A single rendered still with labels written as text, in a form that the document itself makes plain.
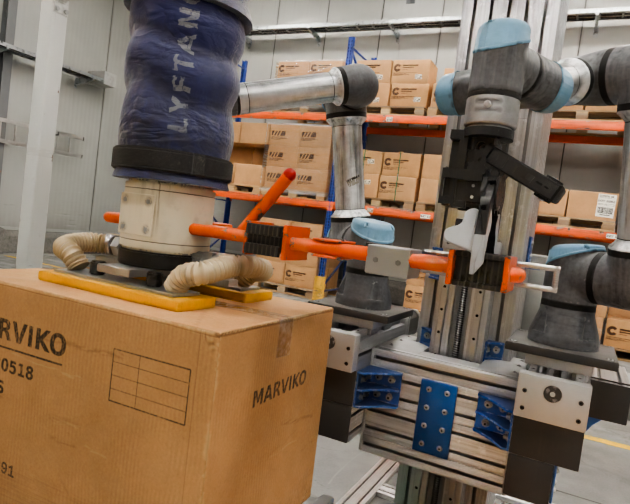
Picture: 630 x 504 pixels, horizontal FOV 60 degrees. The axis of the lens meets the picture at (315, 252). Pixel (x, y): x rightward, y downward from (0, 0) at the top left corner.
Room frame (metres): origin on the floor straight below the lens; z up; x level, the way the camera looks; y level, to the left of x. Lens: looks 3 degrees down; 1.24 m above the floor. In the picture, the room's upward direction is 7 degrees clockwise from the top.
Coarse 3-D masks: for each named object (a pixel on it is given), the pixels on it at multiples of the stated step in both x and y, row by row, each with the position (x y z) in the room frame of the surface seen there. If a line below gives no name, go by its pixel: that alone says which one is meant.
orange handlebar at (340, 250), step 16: (192, 224) 1.00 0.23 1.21; (224, 224) 1.28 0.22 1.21; (240, 240) 0.95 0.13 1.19; (304, 240) 0.89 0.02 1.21; (320, 240) 0.88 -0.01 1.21; (336, 240) 0.86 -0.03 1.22; (320, 256) 0.87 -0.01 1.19; (336, 256) 0.87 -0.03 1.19; (352, 256) 0.85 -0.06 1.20; (416, 256) 0.81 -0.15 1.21; (432, 256) 0.80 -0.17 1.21; (512, 272) 0.75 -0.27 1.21
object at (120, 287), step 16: (48, 272) 1.00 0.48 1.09; (64, 272) 1.00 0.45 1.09; (80, 272) 1.00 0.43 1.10; (96, 272) 0.99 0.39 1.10; (160, 272) 0.95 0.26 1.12; (80, 288) 0.95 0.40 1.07; (96, 288) 0.94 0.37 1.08; (112, 288) 0.92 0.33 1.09; (128, 288) 0.92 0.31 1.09; (144, 288) 0.91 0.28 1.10; (160, 288) 0.93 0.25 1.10; (144, 304) 0.89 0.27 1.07; (160, 304) 0.87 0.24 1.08; (176, 304) 0.86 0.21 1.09; (192, 304) 0.89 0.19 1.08; (208, 304) 0.92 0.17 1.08
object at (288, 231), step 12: (252, 228) 0.91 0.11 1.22; (264, 228) 0.90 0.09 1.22; (276, 228) 0.89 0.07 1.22; (288, 228) 0.89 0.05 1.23; (300, 228) 0.93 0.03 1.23; (252, 240) 0.92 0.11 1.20; (264, 240) 0.91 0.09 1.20; (276, 240) 0.90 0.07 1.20; (288, 240) 0.90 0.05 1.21; (252, 252) 0.91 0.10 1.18; (264, 252) 0.90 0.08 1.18; (276, 252) 0.89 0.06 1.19; (288, 252) 0.90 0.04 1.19; (300, 252) 0.94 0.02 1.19
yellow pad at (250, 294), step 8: (144, 280) 1.14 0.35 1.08; (192, 288) 1.08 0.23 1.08; (200, 288) 1.07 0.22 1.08; (208, 288) 1.06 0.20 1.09; (216, 288) 1.06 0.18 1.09; (224, 288) 1.06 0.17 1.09; (232, 288) 1.06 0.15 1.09; (240, 288) 1.05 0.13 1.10; (248, 288) 1.07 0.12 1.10; (256, 288) 1.10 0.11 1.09; (216, 296) 1.06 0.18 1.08; (224, 296) 1.05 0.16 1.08; (232, 296) 1.04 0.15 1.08; (240, 296) 1.03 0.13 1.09; (248, 296) 1.03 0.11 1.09; (256, 296) 1.06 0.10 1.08; (264, 296) 1.08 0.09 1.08
